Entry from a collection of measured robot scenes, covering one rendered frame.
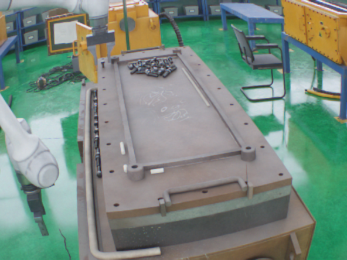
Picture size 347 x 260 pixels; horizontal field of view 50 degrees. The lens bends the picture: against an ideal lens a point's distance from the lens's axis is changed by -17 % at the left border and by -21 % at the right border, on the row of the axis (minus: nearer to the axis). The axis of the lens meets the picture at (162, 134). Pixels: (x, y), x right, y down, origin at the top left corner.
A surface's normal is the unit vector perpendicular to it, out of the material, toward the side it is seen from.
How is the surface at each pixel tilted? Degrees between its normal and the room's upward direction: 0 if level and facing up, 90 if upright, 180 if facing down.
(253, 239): 0
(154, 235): 90
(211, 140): 0
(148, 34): 90
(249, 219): 90
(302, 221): 0
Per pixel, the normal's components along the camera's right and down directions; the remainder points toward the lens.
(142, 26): 0.18, 0.42
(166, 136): -0.09, -0.89
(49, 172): 0.68, 0.40
